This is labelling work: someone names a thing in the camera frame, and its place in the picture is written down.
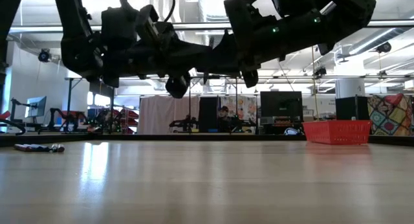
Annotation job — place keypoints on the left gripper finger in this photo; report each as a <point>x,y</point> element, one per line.
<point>202,59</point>

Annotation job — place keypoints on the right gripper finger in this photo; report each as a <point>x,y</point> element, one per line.
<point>224,59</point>

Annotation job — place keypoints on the dark red crayon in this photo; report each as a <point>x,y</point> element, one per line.
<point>61,148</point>

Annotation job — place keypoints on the small monitor on arm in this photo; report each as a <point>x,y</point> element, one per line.
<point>37,107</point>

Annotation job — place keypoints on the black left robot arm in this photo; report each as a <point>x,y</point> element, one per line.
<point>77,55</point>

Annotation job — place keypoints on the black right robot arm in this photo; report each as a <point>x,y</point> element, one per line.
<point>300,33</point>

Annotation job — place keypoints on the black background robot arm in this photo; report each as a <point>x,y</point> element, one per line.
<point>184,123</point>

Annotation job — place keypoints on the black partition panel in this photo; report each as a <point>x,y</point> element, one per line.
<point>207,110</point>

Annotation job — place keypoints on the floral curtain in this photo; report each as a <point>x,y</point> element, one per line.
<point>247,107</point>

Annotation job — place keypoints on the person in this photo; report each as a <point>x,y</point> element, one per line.
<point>224,118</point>

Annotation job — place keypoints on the pink curtain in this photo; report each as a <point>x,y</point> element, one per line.
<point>158,114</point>

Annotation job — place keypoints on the large black monitor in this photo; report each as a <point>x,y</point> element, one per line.
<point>281,104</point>

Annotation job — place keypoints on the red storage bins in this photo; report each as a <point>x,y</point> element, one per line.
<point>129,115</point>

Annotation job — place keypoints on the white round column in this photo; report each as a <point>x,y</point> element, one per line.
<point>350,87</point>

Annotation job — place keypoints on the black cabinet box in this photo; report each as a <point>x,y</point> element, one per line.
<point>352,108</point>

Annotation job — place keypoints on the red plastic basket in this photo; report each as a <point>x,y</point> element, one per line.
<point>336,133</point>

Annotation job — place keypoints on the blue crayon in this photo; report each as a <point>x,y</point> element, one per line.
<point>39,148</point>
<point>54,148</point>

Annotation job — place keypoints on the colourful patchwork quilt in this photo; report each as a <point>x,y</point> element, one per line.
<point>391,115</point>

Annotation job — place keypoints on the black metal frame stand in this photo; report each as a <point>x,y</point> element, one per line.
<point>189,107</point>

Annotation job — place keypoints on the black ceiling spot camera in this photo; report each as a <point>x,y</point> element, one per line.
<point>44,55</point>
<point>384,48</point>
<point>319,72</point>

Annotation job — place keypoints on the black table edge frame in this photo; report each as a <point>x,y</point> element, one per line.
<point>161,137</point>

